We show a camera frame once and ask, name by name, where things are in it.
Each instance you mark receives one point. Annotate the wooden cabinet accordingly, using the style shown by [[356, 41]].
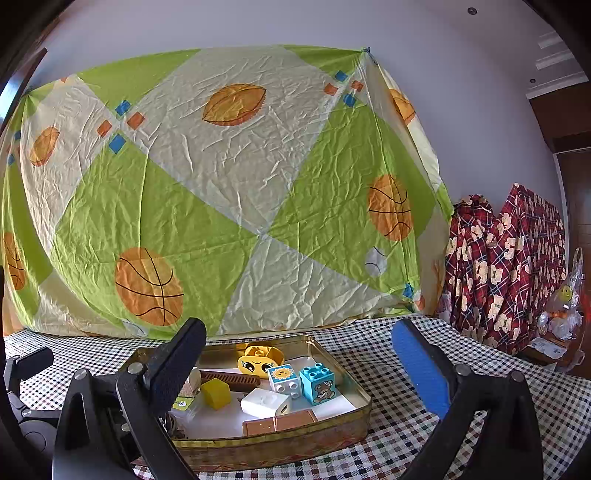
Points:
[[563, 120]]

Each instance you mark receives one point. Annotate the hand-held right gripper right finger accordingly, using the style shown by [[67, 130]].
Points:
[[420, 369]]

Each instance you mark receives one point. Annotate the red plaid bear cloth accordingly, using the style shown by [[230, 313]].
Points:
[[503, 277]]

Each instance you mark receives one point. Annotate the gold metal tin box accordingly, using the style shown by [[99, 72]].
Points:
[[277, 450]]

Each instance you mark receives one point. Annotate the green white tissue packet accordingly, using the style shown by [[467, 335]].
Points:
[[182, 406]]

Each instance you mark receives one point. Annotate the blue toy brick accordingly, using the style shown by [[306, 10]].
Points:
[[321, 385]]

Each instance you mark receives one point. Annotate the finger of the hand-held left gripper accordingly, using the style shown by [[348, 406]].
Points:
[[30, 362]]

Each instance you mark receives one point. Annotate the clear plastic bag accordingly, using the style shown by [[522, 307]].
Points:
[[561, 318]]

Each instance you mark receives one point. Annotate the brown folding wallet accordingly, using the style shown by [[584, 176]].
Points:
[[281, 422]]

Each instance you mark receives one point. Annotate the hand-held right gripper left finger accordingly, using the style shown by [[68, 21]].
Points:
[[178, 364]]

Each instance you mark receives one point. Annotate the yellow cube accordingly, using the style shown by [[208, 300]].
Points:
[[214, 394]]

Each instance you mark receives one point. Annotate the white cardboard box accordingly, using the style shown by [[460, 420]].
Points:
[[193, 383]]

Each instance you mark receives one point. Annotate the brown comb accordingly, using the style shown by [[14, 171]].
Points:
[[235, 379]]

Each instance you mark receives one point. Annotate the green basketball print sheet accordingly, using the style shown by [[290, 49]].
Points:
[[207, 207]]

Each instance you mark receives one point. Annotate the white sun toy brick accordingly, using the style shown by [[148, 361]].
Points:
[[282, 374]]

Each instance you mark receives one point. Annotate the yellow face toy brick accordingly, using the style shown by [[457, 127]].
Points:
[[258, 364]]

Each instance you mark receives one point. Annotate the white charger adapter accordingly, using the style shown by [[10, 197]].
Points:
[[263, 401]]

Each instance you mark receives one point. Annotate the checkered tablecloth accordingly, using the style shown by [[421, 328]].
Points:
[[388, 355]]

